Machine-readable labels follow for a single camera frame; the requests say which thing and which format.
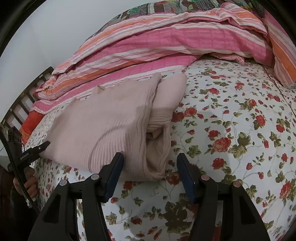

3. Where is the pink knit sweater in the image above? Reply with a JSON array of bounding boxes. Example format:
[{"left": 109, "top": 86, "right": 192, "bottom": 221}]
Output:
[{"left": 41, "top": 73, "right": 188, "bottom": 181}]

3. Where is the red pillow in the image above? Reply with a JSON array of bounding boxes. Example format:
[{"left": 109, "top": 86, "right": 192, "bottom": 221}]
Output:
[{"left": 20, "top": 111, "right": 45, "bottom": 145}]

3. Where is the pink striped quilt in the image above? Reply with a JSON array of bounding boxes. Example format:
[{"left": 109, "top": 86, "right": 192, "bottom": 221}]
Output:
[{"left": 32, "top": 1, "right": 295, "bottom": 114}]

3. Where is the black cable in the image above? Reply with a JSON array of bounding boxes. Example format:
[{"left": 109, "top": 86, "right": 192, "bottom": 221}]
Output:
[{"left": 0, "top": 129, "right": 41, "bottom": 215}]

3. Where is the multicolour patterned blanket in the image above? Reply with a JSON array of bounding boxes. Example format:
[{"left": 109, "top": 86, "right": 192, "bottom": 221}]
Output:
[{"left": 94, "top": 0, "right": 265, "bottom": 35}]

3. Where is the dark wooden headboard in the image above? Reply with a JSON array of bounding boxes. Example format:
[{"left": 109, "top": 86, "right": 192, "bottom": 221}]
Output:
[{"left": 1, "top": 66, "right": 53, "bottom": 131}]

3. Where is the person's left hand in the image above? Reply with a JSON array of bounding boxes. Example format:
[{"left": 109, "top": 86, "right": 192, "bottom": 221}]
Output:
[{"left": 13, "top": 167, "right": 39, "bottom": 198}]

